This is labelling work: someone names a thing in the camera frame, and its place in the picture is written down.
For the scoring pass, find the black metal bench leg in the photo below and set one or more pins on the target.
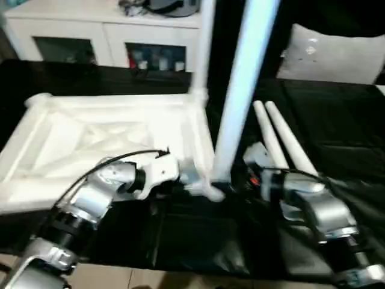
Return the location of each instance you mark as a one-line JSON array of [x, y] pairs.
[[5, 267]]

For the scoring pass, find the white flat board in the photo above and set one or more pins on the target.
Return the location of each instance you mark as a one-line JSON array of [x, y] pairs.
[[381, 88]]

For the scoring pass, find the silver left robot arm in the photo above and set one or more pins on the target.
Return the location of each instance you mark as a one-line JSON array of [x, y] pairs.
[[90, 198]]

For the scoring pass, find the black work mat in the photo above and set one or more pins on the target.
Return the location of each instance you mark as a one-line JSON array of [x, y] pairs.
[[331, 120]]

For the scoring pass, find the red box in cabinet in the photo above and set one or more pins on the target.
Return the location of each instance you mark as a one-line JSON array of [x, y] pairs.
[[131, 60]]

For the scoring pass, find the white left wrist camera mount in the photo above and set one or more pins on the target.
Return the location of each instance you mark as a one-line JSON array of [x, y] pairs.
[[162, 171]]

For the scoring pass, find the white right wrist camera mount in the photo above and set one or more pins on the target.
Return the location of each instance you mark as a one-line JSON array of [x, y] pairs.
[[258, 153]]

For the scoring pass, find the small white cup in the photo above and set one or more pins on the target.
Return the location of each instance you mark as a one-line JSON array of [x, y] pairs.
[[141, 64], [179, 65]]

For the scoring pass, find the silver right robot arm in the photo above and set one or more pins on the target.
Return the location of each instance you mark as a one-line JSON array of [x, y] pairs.
[[319, 204]]

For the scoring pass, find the tall black cabinet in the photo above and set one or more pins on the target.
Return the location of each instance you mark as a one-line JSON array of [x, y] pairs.
[[225, 36]]

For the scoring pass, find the round grey appliance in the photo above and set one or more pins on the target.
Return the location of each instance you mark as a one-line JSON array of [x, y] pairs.
[[174, 7]]

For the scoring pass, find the white plastic table top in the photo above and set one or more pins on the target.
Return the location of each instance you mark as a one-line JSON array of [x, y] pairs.
[[90, 135]]

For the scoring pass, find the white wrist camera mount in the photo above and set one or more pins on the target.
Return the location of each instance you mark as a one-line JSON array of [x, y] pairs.
[[162, 171], [258, 153]]

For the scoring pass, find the grey cushion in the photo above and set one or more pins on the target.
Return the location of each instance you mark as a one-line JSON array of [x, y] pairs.
[[331, 57]]

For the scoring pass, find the white cabinet with glass doors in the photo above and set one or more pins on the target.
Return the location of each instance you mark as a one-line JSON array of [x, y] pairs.
[[90, 33]]

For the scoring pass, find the white plastic table leg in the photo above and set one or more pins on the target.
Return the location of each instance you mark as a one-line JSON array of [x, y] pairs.
[[288, 135], [243, 90], [270, 135], [204, 45]]

